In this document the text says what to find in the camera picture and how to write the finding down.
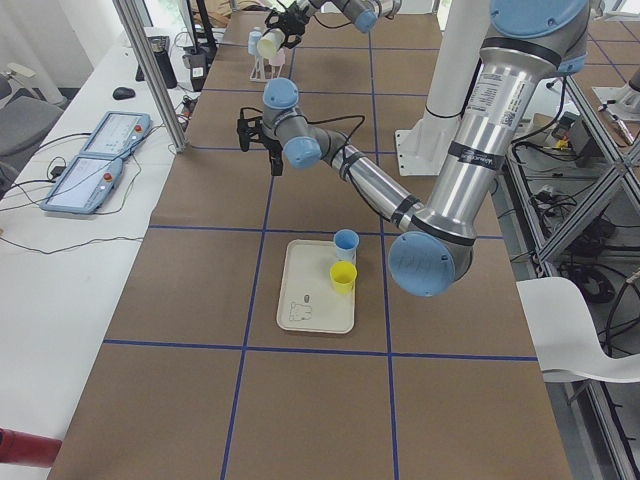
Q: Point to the teach pendant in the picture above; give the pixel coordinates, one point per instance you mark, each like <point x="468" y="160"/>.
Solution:
<point x="117" y="134"/>
<point x="84" y="185"/>

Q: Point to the lower teach pendant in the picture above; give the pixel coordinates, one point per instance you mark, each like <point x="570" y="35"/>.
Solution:
<point x="84" y="185"/>

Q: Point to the red cylinder object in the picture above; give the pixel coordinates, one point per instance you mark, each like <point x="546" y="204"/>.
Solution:
<point x="24" y="449"/>

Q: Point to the black computer mouse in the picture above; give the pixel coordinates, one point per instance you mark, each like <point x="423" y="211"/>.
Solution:
<point x="123" y="93"/>

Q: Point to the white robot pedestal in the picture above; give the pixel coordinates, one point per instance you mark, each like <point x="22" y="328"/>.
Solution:
<point x="421" y="151"/>

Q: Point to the cream plastic cup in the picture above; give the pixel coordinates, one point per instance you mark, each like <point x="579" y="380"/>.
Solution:
<point x="270" y="43"/>

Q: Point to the white plastic chair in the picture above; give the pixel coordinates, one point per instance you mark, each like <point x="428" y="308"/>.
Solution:
<point x="564" y="335"/>

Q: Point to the upper teach pendant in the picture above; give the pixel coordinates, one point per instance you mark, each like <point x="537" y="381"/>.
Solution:
<point x="117" y="134"/>

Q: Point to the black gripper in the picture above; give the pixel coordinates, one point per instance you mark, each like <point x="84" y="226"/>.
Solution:
<point x="291" y="20"/>
<point x="273" y="150"/>

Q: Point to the yellow plastic cup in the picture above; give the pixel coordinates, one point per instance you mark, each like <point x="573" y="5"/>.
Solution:
<point x="343" y="275"/>

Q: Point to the brown paper table cover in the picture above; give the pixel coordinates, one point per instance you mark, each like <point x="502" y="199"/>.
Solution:
<point x="195" y="379"/>

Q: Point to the cream plastic tray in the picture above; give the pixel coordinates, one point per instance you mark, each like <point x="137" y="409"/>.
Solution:
<point x="308" y="302"/>

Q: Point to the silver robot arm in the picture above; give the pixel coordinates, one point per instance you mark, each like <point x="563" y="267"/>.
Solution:
<point x="362" y="14"/>
<point x="526" y="42"/>

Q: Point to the pink plastic cup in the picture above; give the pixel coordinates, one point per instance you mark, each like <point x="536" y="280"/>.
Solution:
<point x="278" y="60"/>

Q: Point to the light blue plastic cup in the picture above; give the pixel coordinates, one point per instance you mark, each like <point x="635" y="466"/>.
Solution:
<point x="252" y="44"/>

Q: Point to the aluminium frame post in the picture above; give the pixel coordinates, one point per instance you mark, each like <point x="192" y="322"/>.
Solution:
<point x="133" y="26"/>

